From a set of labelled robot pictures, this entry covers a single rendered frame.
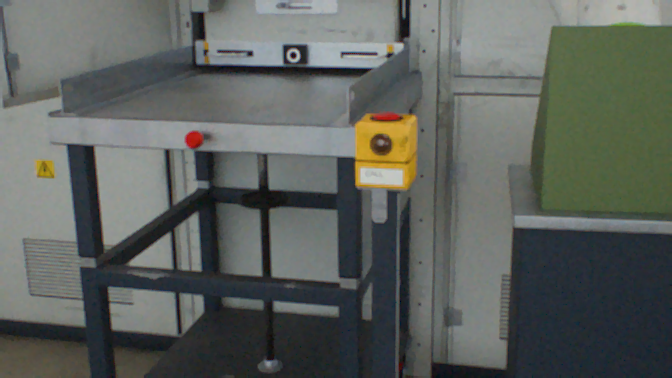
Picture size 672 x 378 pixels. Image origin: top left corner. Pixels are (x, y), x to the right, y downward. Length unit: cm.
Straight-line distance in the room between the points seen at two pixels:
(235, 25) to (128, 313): 93
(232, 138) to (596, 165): 63
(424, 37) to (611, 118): 88
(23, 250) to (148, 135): 114
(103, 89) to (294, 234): 75
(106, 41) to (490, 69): 92
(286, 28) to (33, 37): 61
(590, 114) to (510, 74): 79
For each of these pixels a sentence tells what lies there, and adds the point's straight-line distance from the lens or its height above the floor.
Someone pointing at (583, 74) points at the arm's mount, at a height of 96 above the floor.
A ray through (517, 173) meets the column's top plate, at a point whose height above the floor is 75.
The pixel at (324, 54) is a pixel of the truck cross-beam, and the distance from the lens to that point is 208.
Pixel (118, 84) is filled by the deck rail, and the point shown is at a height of 87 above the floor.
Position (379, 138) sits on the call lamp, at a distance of 119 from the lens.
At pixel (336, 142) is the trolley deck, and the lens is 146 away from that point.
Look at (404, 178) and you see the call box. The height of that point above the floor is 82.
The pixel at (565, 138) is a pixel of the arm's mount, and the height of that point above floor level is 86.
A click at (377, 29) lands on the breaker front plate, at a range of 206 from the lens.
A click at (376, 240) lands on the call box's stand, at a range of 127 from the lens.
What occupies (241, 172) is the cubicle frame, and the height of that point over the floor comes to 57.
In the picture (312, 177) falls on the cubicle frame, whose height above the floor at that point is 56.
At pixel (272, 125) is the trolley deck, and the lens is 148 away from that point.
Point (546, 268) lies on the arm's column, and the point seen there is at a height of 66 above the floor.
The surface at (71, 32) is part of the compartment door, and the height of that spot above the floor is 97.
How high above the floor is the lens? 114
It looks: 16 degrees down
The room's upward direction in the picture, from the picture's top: 1 degrees counter-clockwise
